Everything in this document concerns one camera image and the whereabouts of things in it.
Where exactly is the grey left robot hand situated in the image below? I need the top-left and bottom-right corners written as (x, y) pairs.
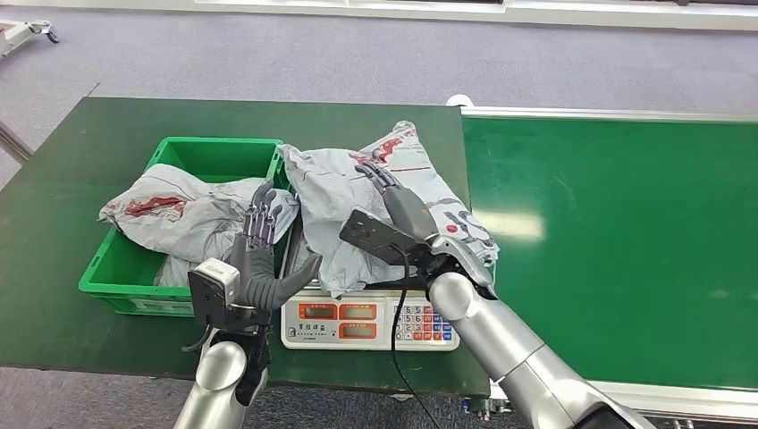
top-left (229, 179), bottom-right (323, 312)

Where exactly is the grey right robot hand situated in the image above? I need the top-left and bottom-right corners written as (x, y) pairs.
top-left (354, 161), bottom-right (441, 243)

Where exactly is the grey mailer package red print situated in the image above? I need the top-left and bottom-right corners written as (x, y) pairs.
top-left (278, 121), bottom-right (500, 299)

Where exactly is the flat grey mailer package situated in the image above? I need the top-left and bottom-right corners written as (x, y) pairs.
top-left (155, 256), bottom-right (208, 290)

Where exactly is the crumpled grey mailer package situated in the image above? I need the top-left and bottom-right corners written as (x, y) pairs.
top-left (97, 164), bottom-right (300, 265)

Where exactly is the green plastic basket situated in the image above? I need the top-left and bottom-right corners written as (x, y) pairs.
top-left (78, 136), bottom-right (291, 318)

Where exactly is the electronic scale with steel tray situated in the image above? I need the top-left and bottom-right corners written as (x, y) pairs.
top-left (278, 219), bottom-right (461, 352)

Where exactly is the green conveyor belt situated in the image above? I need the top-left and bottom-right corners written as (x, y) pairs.
top-left (445, 93), bottom-right (758, 422)

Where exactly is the grey metal bar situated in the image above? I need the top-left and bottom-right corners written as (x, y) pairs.
top-left (0, 120), bottom-right (32, 164)

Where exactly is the white wheeled cart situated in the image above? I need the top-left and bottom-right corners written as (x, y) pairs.
top-left (0, 19), bottom-right (61, 59)

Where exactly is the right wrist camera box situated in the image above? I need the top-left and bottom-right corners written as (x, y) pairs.
top-left (339, 208), bottom-right (418, 267)

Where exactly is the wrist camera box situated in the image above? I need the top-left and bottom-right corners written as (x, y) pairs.
top-left (187, 257), bottom-right (241, 330)
top-left (339, 208), bottom-right (418, 267)

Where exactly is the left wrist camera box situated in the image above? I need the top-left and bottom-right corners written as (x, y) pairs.
top-left (187, 257), bottom-right (241, 330)

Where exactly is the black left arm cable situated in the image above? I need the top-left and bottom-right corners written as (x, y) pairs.
top-left (181, 322), bottom-right (215, 355)

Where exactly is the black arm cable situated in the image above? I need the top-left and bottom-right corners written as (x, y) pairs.
top-left (391, 245), bottom-right (442, 429)
top-left (181, 322), bottom-right (215, 355)

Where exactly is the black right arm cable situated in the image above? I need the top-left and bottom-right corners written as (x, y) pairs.
top-left (391, 245), bottom-right (442, 429)

